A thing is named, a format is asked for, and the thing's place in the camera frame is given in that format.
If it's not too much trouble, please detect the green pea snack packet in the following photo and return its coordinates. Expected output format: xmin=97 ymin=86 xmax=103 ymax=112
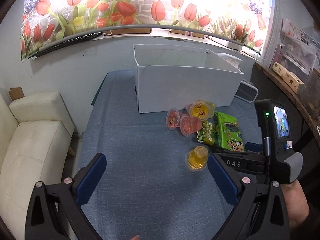
xmin=197 ymin=120 xmax=219 ymax=146

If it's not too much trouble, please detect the yellow jelly cup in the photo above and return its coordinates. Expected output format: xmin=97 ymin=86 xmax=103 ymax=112
xmin=185 ymin=146 xmax=209 ymax=171

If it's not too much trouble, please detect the orange-yellow jelly cup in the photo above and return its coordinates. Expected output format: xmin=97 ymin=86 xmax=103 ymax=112
xmin=185 ymin=100 xmax=216 ymax=121

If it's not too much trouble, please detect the red jelly cup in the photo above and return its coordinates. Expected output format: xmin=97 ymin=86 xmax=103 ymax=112
xmin=180 ymin=115 xmax=202 ymax=137
xmin=165 ymin=108 xmax=181 ymax=130

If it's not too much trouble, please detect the right hand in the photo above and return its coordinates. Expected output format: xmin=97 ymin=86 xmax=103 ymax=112
xmin=281 ymin=180 xmax=310 ymax=229

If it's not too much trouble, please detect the wooden side shelf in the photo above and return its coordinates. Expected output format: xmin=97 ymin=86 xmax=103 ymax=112
xmin=250 ymin=63 xmax=319 ymax=158

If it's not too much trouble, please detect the black white-rimmed speaker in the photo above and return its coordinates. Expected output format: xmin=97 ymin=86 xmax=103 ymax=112
xmin=235 ymin=80 xmax=259 ymax=103

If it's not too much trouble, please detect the beige patterned carton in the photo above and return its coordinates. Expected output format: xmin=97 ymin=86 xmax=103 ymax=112
xmin=272 ymin=62 xmax=304 ymax=94

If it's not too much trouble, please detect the white leather sofa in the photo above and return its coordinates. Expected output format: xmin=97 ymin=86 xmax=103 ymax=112
xmin=1 ymin=92 xmax=75 ymax=239

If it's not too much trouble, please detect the tissue box with tissue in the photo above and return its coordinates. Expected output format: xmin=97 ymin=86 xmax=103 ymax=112
xmin=217 ymin=53 xmax=242 ymax=68

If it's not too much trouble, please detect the clear plastic organizer stack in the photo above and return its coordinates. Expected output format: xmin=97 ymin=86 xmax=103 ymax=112
xmin=271 ymin=18 xmax=319 ymax=82

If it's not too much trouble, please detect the white cardboard box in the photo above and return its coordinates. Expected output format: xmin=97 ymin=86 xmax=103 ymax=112
xmin=133 ymin=44 xmax=244 ymax=113

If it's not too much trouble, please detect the tulip wall poster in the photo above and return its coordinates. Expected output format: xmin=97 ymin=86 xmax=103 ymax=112
xmin=20 ymin=0 xmax=272 ymax=59

